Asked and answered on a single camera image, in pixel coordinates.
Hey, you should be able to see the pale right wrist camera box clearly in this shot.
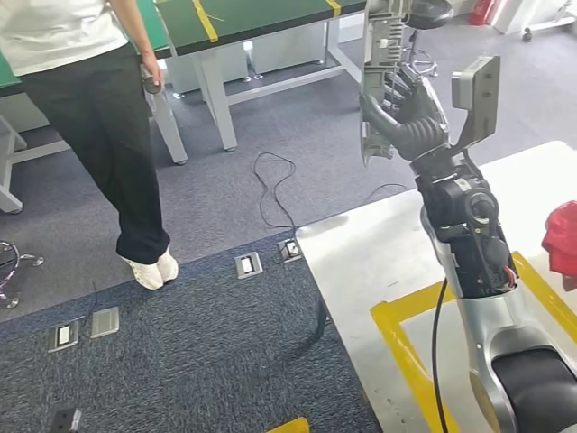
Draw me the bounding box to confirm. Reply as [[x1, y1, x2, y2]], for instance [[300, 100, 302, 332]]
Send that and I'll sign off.
[[451, 55, 502, 151]]

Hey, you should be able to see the black handheld device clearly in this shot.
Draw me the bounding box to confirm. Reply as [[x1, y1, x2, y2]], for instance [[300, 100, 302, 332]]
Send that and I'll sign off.
[[141, 62, 164, 96]]

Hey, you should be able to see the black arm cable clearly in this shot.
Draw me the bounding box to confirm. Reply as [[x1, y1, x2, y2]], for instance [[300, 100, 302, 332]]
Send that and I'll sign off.
[[431, 277, 450, 433]]

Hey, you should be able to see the steel top workbench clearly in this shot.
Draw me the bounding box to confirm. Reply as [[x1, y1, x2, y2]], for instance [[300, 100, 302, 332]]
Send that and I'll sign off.
[[295, 140, 577, 433]]

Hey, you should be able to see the person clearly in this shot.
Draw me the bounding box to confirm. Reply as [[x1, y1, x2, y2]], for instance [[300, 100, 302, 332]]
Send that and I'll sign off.
[[0, 0, 180, 292]]

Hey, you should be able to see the black floor cable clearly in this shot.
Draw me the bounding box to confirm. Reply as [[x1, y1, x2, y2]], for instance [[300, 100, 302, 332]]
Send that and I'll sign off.
[[252, 151, 410, 240]]

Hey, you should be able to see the yellow floor tape square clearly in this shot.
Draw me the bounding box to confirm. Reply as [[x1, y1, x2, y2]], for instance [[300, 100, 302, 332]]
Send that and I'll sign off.
[[265, 417, 311, 433]]

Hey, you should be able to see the closed metal floor plate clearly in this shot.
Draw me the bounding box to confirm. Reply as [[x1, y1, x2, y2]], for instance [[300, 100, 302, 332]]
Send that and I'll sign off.
[[90, 306, 121, 340]]

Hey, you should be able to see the grey plastic wheel hubcap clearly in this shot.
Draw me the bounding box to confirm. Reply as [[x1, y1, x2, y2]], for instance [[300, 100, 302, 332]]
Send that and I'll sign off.
[[358, 0, 413, 167]]

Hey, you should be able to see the yellow tape grid marking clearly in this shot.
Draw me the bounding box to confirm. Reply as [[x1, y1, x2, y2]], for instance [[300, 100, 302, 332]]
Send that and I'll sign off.
[[370, 251, 577, 433]]

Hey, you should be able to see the red cloth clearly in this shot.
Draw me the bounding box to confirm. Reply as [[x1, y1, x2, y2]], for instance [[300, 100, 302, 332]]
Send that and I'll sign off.
[[540, 199, 577, 294]]

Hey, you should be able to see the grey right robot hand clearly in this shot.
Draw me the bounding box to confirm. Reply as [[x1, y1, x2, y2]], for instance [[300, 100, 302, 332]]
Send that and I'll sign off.
[[358, 62, 450, 162]]

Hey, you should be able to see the metal floor socket box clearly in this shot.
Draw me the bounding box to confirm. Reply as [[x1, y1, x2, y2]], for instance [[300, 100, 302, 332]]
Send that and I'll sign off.
[[275, 237, 302, 266], [233, 251, 264, 281], [47, 318, 85, 354]]

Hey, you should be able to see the white wheeled stand base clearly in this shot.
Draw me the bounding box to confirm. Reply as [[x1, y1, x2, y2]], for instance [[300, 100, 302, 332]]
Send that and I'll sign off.
[[491, 0, 577, 43]]

